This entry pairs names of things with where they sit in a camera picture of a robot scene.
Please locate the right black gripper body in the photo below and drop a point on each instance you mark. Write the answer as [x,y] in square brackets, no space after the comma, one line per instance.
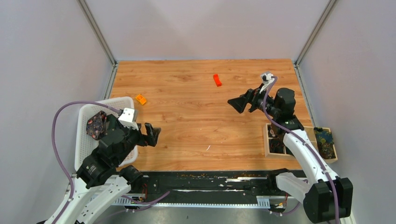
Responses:
[257,99]

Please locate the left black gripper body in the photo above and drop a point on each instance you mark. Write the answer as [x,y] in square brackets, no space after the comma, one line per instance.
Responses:
[134,137]

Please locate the black pink rose tie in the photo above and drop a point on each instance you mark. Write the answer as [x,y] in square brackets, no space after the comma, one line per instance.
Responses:
[271,132]

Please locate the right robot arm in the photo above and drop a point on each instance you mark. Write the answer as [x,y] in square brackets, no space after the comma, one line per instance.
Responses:
[325,196]

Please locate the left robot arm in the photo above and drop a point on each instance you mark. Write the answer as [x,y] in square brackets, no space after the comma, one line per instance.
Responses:
[117,137]

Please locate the red plastic block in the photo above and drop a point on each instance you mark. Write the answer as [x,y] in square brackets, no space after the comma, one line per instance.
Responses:
[217,80]

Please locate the orange plastic block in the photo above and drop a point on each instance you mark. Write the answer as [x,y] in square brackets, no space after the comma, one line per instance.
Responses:
[141,99]

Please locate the dark floral tie in basket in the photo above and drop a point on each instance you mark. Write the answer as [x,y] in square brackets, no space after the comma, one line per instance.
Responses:
[96,125]

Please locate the white perforated plastic basket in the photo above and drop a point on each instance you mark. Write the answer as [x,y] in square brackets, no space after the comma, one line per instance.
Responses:
[84,143]

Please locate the wooden compartment box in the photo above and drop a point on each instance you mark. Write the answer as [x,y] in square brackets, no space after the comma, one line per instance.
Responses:
[288,154]

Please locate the black red rolled tie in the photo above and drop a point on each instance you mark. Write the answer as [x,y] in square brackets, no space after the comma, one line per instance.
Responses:
[276,146]

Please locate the blue gold patterned tie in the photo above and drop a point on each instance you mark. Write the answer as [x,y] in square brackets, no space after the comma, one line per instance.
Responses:
[325,142]

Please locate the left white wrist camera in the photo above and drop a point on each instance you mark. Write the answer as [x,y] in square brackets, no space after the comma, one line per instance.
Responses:
[128,118]

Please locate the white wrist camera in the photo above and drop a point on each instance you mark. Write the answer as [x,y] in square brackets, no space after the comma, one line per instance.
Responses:
[267,79]
[128,118]

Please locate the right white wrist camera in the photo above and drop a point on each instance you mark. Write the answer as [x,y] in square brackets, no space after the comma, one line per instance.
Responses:
[267,79]

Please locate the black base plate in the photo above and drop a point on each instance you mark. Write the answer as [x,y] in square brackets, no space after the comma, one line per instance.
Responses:
[207,187]

